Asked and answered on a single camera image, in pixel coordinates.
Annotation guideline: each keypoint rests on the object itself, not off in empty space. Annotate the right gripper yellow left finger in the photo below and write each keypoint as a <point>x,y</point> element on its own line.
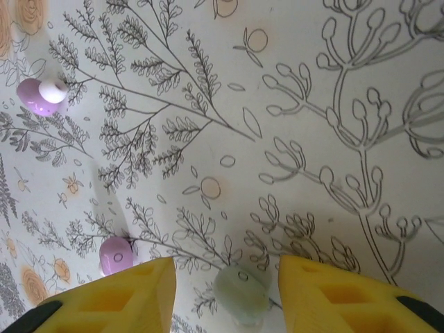
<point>114,301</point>

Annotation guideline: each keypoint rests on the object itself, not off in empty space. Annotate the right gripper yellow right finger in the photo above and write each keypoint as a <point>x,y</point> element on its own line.
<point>347,301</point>

